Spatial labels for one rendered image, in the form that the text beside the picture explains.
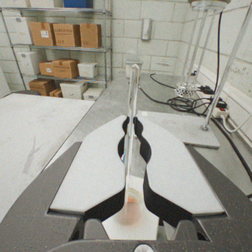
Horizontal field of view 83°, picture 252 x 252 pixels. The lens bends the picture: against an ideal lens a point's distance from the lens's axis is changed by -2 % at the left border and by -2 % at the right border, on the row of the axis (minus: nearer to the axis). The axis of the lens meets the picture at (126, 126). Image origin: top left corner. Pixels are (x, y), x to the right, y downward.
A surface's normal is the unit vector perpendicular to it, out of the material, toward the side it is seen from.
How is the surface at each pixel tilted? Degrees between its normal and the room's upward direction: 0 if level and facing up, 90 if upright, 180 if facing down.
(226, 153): 0
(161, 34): 90
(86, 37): 89
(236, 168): 0
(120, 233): 0
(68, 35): 90
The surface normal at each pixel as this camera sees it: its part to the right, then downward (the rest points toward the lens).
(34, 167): 0.04, -0.83
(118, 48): -0.15, 0.54
